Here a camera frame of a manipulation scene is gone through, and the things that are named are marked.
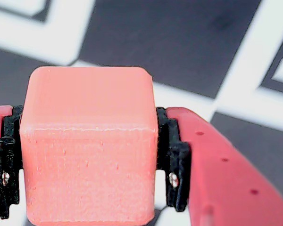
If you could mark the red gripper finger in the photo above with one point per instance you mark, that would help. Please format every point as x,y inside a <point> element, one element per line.
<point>4,160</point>
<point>226,183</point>

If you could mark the orange cube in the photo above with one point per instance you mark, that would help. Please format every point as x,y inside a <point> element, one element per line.
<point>89,146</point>

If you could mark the black white marker checkerboard mat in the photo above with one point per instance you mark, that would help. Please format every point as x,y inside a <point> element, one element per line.
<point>167,35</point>

